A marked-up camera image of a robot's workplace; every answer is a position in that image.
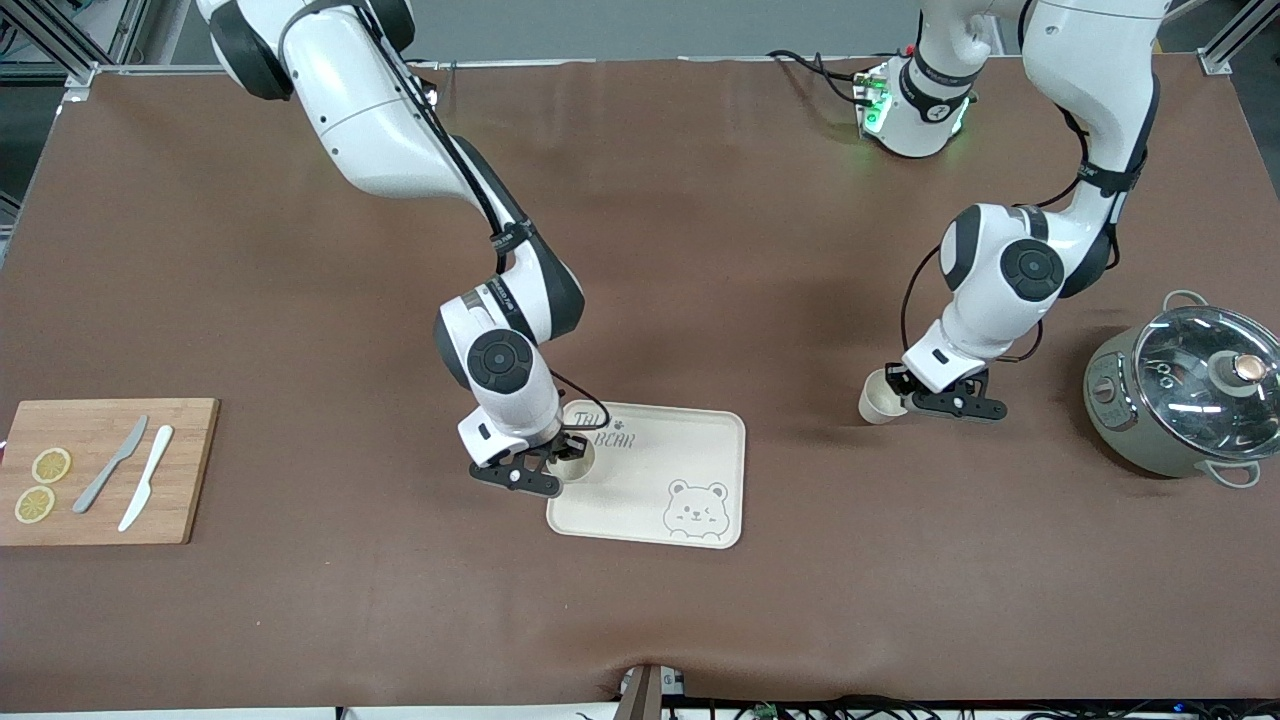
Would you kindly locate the brown table cover mat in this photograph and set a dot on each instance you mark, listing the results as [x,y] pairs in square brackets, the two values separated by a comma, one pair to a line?
[200,300]

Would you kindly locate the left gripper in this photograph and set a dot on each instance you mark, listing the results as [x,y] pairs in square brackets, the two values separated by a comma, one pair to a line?
[899,381]

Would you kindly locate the white plastic knife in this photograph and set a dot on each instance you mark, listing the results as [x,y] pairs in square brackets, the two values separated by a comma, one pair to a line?
[148,470]

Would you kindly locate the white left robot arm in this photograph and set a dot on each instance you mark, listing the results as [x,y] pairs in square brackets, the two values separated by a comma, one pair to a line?
[1090,60]

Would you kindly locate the beige bear print tray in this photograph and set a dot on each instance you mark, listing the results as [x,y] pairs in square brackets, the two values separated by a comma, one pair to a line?
[640,500]

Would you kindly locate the aluminium frame post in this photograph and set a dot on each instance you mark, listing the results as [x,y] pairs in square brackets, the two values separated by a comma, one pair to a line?
[75,60]
[1225,50]

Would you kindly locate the bamboo cutting board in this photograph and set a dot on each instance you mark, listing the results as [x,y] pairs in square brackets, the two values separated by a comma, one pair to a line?
[190,480]

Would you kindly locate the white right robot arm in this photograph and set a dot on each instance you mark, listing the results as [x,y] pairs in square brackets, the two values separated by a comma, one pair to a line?
[380,140]

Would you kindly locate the glass pot lid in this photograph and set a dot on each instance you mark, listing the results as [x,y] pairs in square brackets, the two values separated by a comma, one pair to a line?
[1180,400]

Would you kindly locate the white plastic cup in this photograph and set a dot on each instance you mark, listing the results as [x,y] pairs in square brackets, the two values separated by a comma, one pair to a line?
[875,408]
[578,472]

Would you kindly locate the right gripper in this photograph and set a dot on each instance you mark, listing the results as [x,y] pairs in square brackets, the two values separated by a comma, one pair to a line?
[566,449]

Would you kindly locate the grey plastic knife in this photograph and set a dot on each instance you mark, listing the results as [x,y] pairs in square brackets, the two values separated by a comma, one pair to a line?
[95,486]

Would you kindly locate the yellow lemon slice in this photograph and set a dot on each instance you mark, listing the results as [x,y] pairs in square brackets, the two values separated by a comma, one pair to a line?
[35,504]
[51,465]

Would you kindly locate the grey-green cooking pot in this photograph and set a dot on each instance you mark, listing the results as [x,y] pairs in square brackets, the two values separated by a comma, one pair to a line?
[1115,420]

